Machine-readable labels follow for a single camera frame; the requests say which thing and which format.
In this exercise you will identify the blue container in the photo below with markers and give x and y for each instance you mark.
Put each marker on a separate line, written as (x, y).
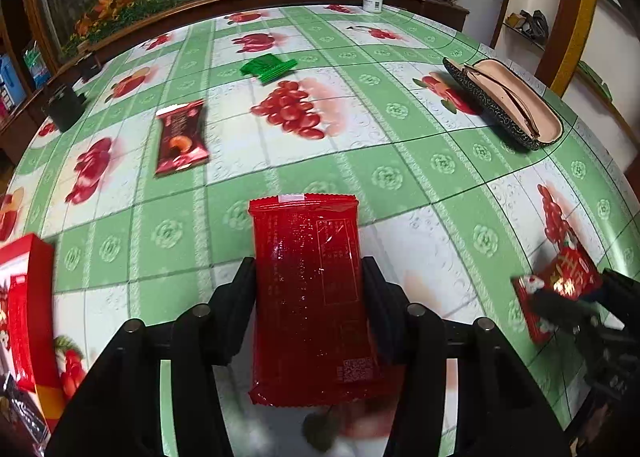
(11, 87)

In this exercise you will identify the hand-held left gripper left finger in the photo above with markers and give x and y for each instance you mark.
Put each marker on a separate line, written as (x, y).
(235, 317)

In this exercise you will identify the red flower print snack packet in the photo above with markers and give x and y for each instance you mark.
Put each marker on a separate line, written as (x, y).
(567, 272)

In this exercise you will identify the red box with white inside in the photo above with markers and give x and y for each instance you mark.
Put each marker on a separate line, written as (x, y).
(42, 317)

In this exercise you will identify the maroon nut snack packet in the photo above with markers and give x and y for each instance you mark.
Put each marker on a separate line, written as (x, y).
(181, 139)

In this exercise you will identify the green snack packet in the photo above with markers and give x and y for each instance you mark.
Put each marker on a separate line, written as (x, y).
(267, 68)

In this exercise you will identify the green white packet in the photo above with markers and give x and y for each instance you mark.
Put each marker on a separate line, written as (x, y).
(36, 68)

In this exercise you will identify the open patterned glasses case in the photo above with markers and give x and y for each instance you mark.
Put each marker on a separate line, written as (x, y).
(510, 102)

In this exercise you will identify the glossy red snack packet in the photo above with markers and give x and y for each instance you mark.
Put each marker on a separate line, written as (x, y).
(21, 332)

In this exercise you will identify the dark items on wall shelf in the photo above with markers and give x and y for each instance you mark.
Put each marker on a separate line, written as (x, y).
(527, 24)

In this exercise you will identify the black cup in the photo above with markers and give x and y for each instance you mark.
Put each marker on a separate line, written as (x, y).
(64, 107)

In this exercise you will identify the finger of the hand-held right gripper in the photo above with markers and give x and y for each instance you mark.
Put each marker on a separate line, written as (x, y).
(620, 292)
(562, 309)

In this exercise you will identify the brown dark picture snack packet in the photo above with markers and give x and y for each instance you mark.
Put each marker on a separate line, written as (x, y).
(22, 409)

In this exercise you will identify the plain red snack packet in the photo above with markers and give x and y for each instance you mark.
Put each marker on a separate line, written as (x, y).
(305, 297)

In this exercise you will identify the small black box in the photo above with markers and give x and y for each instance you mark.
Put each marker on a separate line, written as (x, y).
(91, 67)

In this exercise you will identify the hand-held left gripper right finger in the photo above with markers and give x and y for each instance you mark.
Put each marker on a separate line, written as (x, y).
(385, 322)

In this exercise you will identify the wooden shelf unit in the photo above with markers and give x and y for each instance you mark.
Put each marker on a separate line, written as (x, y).
(12, 132)

